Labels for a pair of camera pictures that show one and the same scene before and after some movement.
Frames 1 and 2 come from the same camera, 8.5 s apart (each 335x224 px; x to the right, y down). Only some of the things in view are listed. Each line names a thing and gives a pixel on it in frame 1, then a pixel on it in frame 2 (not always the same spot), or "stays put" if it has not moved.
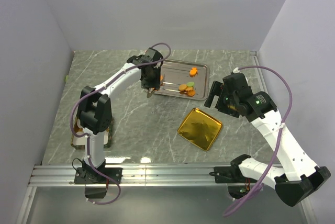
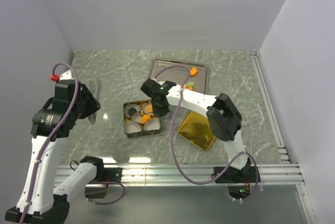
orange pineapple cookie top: x=193 y=71 stays put
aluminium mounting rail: x=162 y=175 stays put
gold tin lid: x=200 y=129 stays put
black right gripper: x=216 y=90 -> x=158 y=112
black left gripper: x=156 y=84 -> x=93 y=104
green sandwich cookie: x=190 y=84 stays put
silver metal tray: x=183 y=80 stays put
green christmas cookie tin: x=79 y=142 -> x=139 y=119
